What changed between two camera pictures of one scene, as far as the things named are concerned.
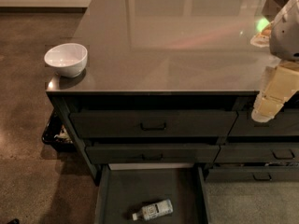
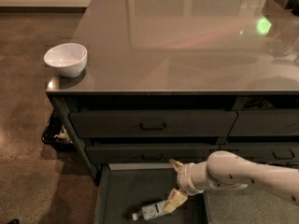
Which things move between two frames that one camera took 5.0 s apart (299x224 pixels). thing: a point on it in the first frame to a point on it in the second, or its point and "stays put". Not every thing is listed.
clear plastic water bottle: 153,210 stays put
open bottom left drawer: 124,189 stays put
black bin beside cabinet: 56,135 stays put
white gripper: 286,36 to 184,177
